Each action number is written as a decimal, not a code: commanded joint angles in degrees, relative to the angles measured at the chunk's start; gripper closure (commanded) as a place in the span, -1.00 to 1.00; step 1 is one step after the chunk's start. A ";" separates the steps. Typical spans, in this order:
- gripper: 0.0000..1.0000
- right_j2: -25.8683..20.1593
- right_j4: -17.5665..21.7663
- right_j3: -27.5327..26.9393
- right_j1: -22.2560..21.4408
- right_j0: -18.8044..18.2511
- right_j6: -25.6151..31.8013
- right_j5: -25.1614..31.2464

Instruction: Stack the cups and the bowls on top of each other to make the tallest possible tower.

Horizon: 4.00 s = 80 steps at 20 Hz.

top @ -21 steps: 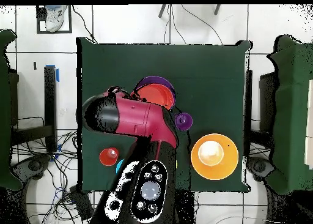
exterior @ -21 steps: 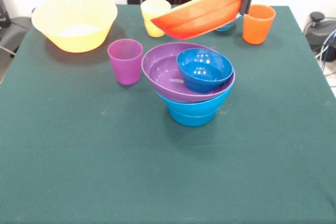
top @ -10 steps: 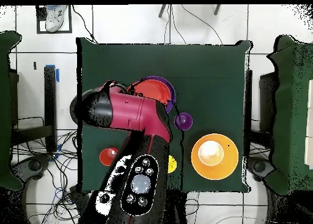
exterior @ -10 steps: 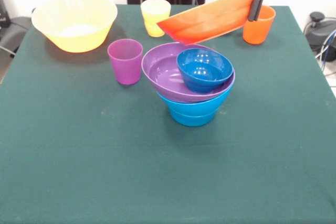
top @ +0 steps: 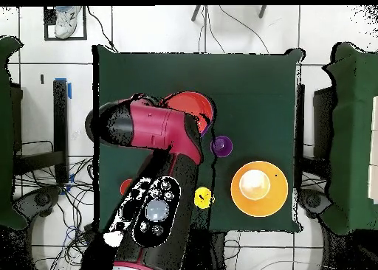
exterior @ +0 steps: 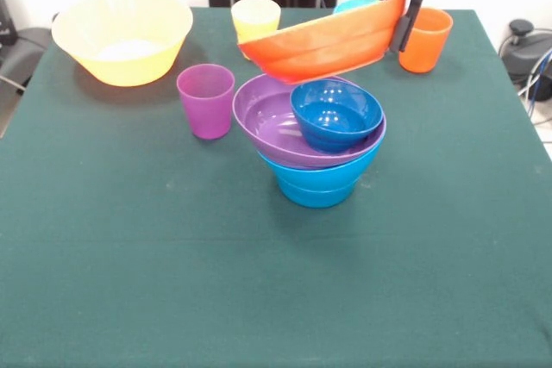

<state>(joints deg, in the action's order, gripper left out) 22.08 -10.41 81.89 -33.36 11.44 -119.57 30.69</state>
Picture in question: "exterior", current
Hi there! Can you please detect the orange-red plastic cup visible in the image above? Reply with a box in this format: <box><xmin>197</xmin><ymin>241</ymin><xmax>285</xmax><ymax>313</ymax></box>
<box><xmin>398</xmin><ymin>6</ymin><xmax>454</xmax><ymax>74</ymax></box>

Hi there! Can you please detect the orange shallow plastic bowl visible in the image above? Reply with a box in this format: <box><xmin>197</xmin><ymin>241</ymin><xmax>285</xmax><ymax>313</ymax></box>
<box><xmin>236</xmin><ymin>0</ymin><xmax>408</xmax><ymax>86</ymax></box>

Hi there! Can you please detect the small dark blue bowl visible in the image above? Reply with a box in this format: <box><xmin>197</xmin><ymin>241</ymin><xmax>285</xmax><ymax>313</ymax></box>
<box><xmin>290</xmin><ymin>78</ymin><xmax>386</xmax><ymax>154</ymax></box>

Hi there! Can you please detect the small cyan plastic bowl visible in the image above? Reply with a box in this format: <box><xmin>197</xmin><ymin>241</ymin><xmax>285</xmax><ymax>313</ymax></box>
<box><xmin>332</xmin><ymin>0</ymin><xmax>379</xmax><ymax>16</ymax></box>

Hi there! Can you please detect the large purple plastic bowl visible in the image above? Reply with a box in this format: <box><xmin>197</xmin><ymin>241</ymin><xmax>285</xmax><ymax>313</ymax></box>
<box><xmin>232</xmin><ymin>72</ymin><xmax>388</xmax><ymax>171</ymax></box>

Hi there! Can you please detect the small light blue bowl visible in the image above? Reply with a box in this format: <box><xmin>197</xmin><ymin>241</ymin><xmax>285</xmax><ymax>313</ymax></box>
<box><xmin>279</xmin><ymin>182</ymin><xmax>360</xmax><ymax>209</ymax></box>

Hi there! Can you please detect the medium light blue bowl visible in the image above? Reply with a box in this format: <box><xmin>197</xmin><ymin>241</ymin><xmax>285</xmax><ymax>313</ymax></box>
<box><xmin>257</xmin><ymin>139</ymin><xmax>385</xmax><ymax>193</ymax></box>

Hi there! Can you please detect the blue cable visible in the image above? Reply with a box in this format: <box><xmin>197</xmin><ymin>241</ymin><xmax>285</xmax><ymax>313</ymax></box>
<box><xmin>528</xmin><ymin>49</ymin><xmax>552</xmax><ymax>104</ymax></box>

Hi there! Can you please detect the purple plastic cup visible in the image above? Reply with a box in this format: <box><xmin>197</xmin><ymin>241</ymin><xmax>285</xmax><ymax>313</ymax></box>
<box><xmin>176</xmin><ymin>63</ymin><xmax>236</xmax><ymax>140</ymax></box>

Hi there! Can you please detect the dark green tablecloth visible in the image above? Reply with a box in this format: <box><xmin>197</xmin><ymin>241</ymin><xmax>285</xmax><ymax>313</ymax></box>
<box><xmin>0</xmin><ymin>6</ymin><xmax>552</xmax><ymax>368</ymax></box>

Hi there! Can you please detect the large yellow plastic bowl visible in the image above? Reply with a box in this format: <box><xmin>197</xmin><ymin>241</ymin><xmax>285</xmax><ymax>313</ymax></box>
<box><xmin>51</xmin><ymin>0</ymin><xmax>194</xmax><ymax>87</ymax></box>

